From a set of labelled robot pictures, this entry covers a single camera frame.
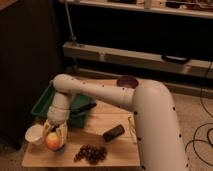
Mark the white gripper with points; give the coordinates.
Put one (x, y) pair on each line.
(61, 128)

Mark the red yellow apple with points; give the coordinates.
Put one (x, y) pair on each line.
(52, 141)

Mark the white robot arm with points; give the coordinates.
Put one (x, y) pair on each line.
(160, 145)

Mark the white cup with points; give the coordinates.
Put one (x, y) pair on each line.
(34, 134)

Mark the green plastic tray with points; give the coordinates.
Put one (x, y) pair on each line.
(45, 100)

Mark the black brush in tray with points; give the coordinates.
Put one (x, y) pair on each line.
(82, 109)

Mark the bunch of red grapes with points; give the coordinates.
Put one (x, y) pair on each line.
(92, 154)

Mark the black rectangular block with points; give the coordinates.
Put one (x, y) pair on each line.
(113, 133)

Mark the purple bowl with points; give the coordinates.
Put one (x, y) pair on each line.
(127, 81)

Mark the metal pole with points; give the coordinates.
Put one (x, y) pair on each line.
(72, 36)

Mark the wooden shelf rail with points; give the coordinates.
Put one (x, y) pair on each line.
(117, 61)

